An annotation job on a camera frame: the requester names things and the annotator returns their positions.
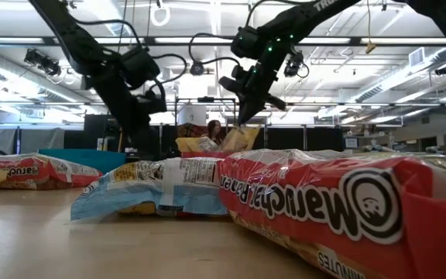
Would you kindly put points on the blue plastic bin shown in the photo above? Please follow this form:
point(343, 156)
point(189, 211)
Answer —
point(91, 159)

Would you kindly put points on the blue Maruchan noodle pack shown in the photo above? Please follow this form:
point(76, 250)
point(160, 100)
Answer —
point(149, 193)

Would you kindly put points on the red Maruchan noodle pack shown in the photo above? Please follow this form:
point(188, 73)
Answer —
point(343, 217)
point(41, 172)

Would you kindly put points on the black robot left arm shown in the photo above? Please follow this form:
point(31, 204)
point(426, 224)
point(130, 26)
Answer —
point(72, 38)

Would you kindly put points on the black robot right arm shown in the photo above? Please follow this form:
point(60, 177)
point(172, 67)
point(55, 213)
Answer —
point(304, 17)

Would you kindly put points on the person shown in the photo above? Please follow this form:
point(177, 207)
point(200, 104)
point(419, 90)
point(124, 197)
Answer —
point(214, 129)

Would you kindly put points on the white cylinder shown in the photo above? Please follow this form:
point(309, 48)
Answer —
point(192, 115)

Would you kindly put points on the patterned red tapestry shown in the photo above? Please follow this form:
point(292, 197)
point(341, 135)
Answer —
point(188, 129)

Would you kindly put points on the red plastic bin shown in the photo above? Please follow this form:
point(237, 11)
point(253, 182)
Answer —
point(203, 154)

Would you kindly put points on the ceiling light panel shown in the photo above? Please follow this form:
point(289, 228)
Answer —
point(130, 40)
point(207, 40)
point(407, 40)

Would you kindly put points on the black partition curtain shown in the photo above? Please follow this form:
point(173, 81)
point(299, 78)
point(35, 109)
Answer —
point(316, 138)

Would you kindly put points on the black ceiling-mounted device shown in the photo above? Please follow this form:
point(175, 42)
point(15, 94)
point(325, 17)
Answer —
point(43, 62)

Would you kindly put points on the grey partition cloth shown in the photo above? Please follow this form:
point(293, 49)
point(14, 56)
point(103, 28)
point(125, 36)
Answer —
point(33, 139)

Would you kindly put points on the small blue white sign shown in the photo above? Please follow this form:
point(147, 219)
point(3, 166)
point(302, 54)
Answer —
point(351, 143)

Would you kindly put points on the yellow hanging hook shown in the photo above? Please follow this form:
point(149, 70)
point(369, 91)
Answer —
point(370, 48)

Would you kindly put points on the white ceiling vent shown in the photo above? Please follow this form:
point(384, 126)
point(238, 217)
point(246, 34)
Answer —
point(416, 57)

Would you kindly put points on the black ceiling speaker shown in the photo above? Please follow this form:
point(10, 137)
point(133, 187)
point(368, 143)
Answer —
point(443, 70)

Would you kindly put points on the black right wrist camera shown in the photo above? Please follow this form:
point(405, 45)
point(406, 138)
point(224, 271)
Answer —
point(293, 64)

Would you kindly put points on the black stand frame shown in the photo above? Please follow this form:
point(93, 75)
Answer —
point(206, 99)

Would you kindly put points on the black ceiling camera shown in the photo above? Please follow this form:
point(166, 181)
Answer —
point(197, 68)

